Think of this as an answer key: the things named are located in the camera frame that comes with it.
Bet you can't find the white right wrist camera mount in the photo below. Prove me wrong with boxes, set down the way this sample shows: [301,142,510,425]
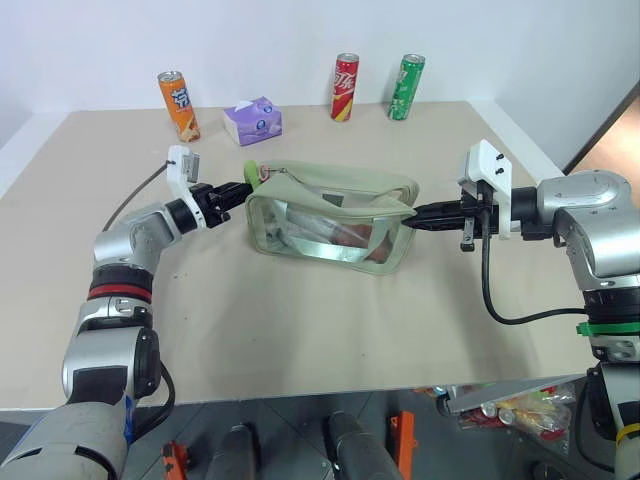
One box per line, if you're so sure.
[456,139,514,242]

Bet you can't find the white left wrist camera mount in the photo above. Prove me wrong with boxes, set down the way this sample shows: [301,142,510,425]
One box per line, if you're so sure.
[167,145,207,231]

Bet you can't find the green pouch with clear window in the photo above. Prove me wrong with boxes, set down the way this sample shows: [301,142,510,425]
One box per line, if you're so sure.
[244,159,422,277]

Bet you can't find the clear bag of snacks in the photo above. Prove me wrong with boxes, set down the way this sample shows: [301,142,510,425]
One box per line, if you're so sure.
[412,378,576,454]

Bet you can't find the grey left wrist cable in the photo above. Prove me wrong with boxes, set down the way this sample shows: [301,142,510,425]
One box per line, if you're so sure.
[101,158,175,234]

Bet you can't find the purple tissue pack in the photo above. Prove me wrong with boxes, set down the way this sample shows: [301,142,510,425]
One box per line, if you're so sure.
[222,96,284,148]

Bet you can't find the green soda can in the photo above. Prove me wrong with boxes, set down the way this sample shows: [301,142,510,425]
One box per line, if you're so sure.
[387,52,427,123]

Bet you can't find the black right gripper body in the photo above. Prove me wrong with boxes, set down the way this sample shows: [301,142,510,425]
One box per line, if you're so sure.
[458,180,501,252]

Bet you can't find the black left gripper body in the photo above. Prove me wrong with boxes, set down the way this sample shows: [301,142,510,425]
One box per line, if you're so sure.
[191,182,233,230]

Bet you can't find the green plush keychain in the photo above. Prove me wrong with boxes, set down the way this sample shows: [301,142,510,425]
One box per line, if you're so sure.
[242,160,296,192]

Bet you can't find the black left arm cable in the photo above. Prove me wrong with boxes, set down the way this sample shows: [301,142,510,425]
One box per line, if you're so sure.
[127,359,177,447]

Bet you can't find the dark rounded shape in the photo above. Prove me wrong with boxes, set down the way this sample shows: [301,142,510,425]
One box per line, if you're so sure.
[323,410,404,480]

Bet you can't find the orange drink can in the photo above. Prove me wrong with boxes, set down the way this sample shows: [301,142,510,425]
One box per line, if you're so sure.
[157,70,203,144]

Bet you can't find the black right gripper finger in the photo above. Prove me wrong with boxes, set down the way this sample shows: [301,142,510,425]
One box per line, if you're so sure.
[402,213,464,232]
[415,199,464,217]

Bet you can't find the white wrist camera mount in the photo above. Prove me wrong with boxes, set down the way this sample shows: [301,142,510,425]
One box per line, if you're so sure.
[456,139,514,242]
[167,145,207,231]

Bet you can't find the red cola can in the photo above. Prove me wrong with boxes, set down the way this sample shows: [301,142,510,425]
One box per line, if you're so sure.
[329,52,361,122]

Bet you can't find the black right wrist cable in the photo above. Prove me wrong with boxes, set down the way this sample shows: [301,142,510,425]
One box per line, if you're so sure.
[479,207,590,327]

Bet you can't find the orange metal bracket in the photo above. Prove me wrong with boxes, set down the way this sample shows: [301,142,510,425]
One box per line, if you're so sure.
[159,439,190,480]
[389,410,419,467]

